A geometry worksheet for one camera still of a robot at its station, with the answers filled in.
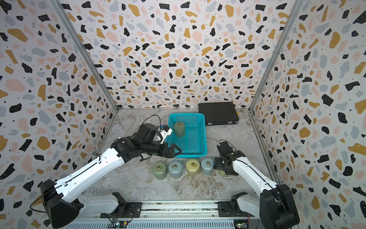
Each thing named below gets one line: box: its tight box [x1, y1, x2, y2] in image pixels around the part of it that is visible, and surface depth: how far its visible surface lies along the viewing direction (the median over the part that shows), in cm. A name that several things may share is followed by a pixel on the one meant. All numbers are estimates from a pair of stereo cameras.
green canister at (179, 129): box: [173, 121, 185, 138], surface depth 102 cm
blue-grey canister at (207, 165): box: [200, 157, 214, 176], surface depth 83 cm
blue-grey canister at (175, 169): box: [168, 160, 183, 179], surface depth 83 cm
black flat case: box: [198, 102, 240, 126], surface depth 122 cm
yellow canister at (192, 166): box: [185, 158, 201, 177], surface depth 83 cm
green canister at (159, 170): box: [152, 161, 168, 181], surface depth 82 cm
